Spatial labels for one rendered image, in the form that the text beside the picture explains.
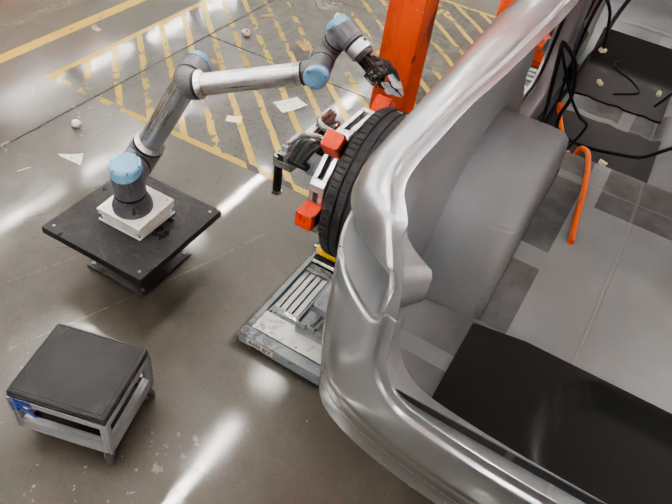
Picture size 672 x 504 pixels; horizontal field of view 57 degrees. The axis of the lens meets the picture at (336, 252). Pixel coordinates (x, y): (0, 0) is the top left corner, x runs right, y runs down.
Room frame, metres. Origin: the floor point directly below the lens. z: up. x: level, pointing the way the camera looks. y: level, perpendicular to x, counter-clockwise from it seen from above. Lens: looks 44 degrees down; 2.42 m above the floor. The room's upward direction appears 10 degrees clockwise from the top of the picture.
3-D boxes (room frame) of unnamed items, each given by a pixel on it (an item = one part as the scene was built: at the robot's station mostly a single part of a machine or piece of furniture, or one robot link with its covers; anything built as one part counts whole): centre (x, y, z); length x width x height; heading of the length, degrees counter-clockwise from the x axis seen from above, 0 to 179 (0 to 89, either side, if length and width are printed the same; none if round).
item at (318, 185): (2.11, 0.01, 0.85); 0.54 x 0.07 x 0.54; 157
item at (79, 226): (2.21, 1.01, 0.15); 0.60 x 0.60 x 0.30; 68
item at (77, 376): (1.29, 0.89, 0.17); 0.43 x 0.36 x 0.34; 83
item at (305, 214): (1.82, 0.13, 0.85); 0.09 x 0.08 x 0.07; 157
